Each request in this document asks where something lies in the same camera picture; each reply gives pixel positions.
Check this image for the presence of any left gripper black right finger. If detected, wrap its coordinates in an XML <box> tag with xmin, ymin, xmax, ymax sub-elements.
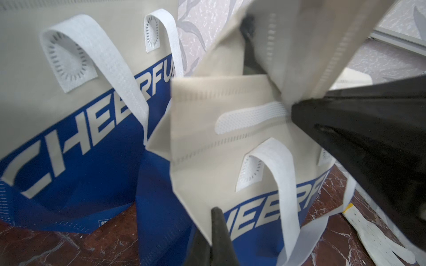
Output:
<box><xmin>210</xmin><ymin>207</ymin><xmax>240</xmax><ymax>266</ymax></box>

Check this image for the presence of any blue beige takeout bag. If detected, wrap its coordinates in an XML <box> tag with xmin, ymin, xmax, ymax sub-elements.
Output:
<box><xmin>1</xmin><ymin>1</ymin><xmax>183</xmax><ymax>233</ymax></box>
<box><xmin>147</xmin><ymin>1</ymin><xmax>393</xmax><ymax>266</ymax></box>

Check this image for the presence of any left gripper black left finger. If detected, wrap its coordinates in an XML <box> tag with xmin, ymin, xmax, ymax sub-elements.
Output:
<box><xmin>184</xmin><ymin>229</ymin><xmax>211</xmax><ymax>266</ymax></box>

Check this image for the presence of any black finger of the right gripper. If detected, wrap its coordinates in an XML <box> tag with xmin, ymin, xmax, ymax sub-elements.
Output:
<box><xmin>291</xmin><ymin>76</ymin><xmax>426</xmax><ymax>249</ymax></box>
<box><xmin>240</xmin><ymin>14</ymin><xmax>266</xmax><ymax>75</ymax></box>

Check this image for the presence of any white work glove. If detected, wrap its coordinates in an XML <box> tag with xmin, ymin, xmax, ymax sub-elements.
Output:
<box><xmin>343</xmin><ymin>204</ymin><xmax>416</xmax><ymax>266</ymax></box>

